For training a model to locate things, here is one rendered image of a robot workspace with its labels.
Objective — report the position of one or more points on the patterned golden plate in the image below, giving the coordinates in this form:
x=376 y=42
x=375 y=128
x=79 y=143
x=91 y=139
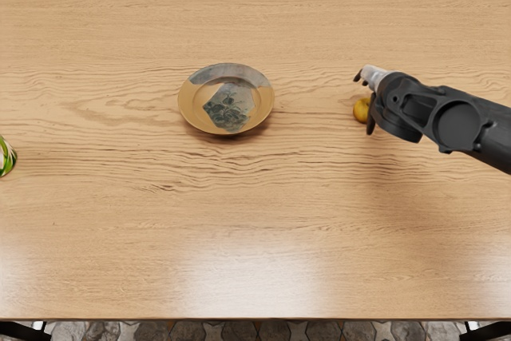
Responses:
x=226 y=98

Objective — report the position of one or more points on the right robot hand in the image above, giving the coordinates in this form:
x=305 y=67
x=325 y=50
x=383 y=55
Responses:
x=373 y=74

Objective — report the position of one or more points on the yellow fruit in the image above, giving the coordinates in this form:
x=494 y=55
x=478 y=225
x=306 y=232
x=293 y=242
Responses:
x=361 y=110

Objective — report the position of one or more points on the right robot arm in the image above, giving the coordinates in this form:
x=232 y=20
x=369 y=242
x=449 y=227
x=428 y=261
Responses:
x=447 y=117

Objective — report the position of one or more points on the green and white object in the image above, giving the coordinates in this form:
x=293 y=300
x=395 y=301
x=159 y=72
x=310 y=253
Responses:
x=5 y=157

